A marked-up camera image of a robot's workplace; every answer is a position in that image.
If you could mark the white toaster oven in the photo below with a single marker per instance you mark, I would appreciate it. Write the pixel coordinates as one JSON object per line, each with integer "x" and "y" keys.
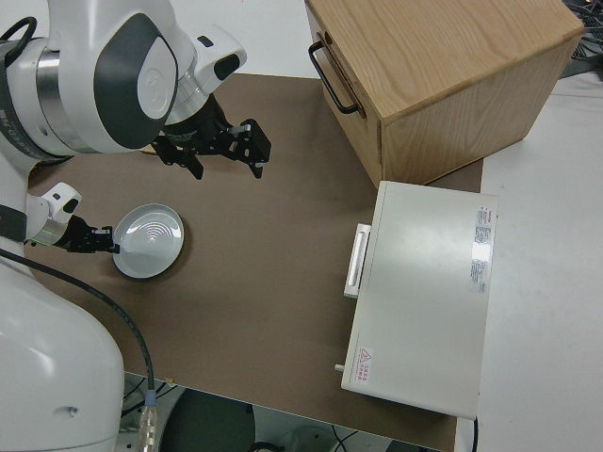
{"x": 419, "y": 301}

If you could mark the wooden mug holder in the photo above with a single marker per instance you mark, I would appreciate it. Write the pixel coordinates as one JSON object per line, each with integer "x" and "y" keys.
{"x": 148, "y": 150}

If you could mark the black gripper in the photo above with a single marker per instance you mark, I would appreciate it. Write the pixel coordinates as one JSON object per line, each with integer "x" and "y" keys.
{"x": 198, "y": 129}
{"x": 82, "y": 237}

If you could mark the grey object under table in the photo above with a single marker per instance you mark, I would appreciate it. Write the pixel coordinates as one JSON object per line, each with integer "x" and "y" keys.
{"x": 306, "y": 440}

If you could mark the gray plate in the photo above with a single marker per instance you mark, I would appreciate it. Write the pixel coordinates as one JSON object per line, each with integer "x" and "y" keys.
{"x": 148, "y": 240}

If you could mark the black round stand base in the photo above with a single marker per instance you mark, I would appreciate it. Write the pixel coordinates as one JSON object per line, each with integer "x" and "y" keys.
{"x": 207, "y": 424}

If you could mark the brown table mat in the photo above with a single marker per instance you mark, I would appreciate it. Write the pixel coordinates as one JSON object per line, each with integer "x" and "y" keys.
{"x": 264, "y": 235}

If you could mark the wooden box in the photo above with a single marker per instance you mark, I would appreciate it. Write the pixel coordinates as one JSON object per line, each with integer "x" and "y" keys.
{"x": 443, "y": 70}

